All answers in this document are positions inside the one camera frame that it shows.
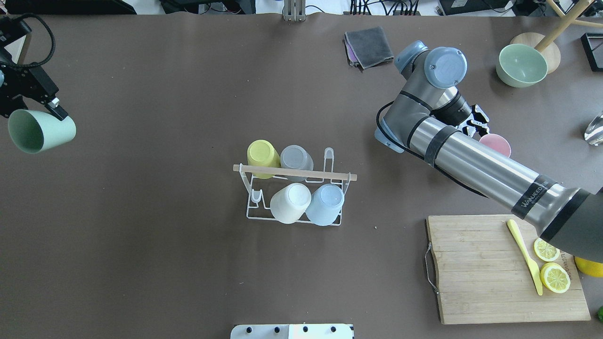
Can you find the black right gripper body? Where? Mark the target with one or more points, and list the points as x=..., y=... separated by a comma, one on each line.
x=454, y=111

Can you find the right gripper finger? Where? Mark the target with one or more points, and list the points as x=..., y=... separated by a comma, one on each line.
x=476, y=122

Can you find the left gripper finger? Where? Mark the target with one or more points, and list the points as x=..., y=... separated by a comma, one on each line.
x=56, y=110

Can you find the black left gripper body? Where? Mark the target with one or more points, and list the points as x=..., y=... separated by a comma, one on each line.
x=20, y=84

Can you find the pink cup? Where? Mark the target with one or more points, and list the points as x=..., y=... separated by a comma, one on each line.
x=497, y=143

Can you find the green cup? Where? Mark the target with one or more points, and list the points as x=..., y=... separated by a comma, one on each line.
x=33, y=131

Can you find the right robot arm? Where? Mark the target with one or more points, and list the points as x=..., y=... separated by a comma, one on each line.
x=567, y=218

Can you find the light blue cup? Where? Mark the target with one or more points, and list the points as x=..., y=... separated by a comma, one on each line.
x=326, y=204

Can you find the grey cup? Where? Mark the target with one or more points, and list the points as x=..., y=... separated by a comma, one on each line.
x=295, y=157

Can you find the white cup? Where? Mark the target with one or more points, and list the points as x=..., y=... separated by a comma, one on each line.
x=290, y=203

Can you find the yellow cup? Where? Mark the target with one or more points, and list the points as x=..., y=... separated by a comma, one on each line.
x=261, y=153

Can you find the green bowl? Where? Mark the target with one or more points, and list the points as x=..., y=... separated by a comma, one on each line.
x=521, y=66

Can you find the wooden mug tree stand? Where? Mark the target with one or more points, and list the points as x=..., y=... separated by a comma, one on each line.
x=545, y=45

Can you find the grey cloth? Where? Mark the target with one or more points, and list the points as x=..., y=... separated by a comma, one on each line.
x=370, y=46

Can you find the glass mug on stand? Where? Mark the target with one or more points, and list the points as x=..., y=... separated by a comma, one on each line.
x=593, y=134

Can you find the purple cloth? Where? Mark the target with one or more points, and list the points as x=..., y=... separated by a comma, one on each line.
x=351, y=57

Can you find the lemon half upper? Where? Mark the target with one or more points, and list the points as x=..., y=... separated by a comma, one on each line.
x=545, y=251

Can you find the lemon half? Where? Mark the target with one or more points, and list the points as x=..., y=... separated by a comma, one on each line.
x=545, y=251
x=555, y=278

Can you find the bamboo cutting board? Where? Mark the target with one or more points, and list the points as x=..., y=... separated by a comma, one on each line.
x=482, y=277

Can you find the yellow plastic knife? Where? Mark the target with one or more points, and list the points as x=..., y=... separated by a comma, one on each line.
x=530, y=263

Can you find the lemon half lower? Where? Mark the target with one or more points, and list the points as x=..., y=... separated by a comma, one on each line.
x=555, y=278

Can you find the whole lemon near board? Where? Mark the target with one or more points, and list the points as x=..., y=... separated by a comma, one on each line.
x=589, y=267

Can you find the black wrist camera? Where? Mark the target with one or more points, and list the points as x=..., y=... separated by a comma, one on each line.
x=12, y=29

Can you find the white wire cup rack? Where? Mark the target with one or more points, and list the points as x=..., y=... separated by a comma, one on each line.
x=262, y=183

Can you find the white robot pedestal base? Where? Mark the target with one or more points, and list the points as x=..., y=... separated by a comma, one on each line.
x=293, y=331

